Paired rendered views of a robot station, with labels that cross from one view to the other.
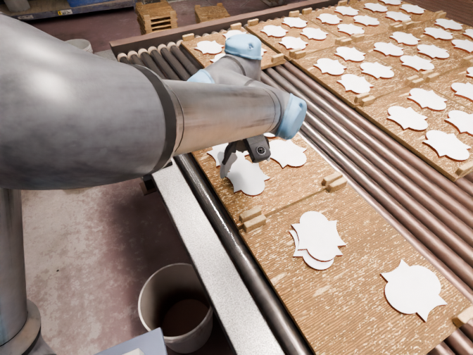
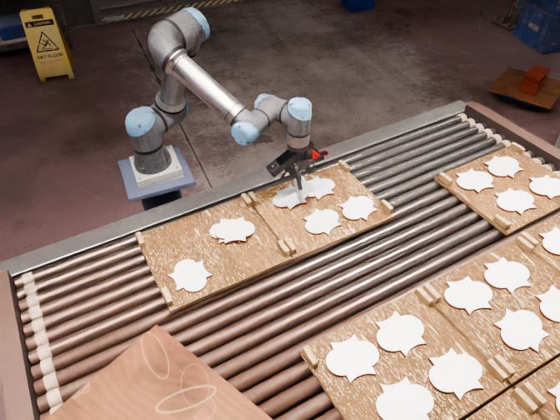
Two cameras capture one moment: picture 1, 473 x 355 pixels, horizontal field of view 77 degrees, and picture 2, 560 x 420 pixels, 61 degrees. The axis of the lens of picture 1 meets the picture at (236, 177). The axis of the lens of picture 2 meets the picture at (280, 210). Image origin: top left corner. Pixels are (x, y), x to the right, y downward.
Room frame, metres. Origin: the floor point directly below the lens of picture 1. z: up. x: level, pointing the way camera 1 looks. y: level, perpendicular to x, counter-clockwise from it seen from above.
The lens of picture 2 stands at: (0.52, -1.33, 2.08)
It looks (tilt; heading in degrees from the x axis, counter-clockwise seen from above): 43 degrees down; 90
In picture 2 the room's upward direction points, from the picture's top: 1 degrees counter-clockwise
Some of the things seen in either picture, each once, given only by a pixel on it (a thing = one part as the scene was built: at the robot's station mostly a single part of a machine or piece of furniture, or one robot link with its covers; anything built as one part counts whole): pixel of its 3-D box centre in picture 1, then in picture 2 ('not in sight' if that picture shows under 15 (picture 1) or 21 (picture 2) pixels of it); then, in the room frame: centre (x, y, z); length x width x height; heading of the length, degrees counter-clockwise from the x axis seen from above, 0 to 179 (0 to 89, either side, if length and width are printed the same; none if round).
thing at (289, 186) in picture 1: (257, 156); (319, 207); (0.67, -0.06, 0.93); 0.41 x 0.35 x 0.02; 27
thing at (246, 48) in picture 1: (242, 65); (298, 117); (0.59, -0.01, 1.27); 0.09 x 0.08 x 0.11; 145
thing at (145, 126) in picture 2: not in sight; (144, 127); (0.01, 0.25, 1.08); 0.13 x 0.12 x 0.14; 55
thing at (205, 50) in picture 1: (230, 48); (509, 183); (1.38, 0.03, 0.94); 0.41 x 0.35 x 0.04; 29
